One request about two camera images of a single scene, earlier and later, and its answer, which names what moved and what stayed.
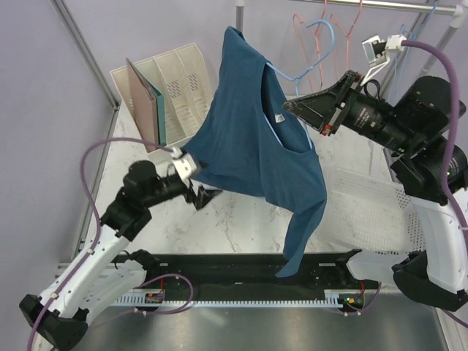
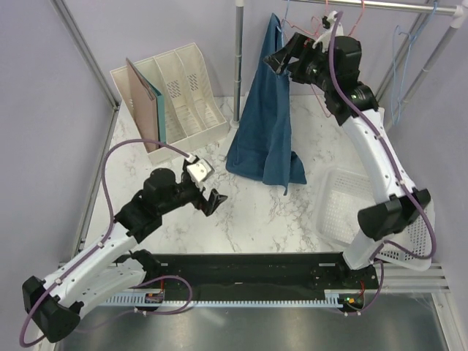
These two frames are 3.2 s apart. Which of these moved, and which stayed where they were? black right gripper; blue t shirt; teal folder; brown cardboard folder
Moved: black right gripper; blue t shirt
Stayed: brown cardboard folder; teal folder
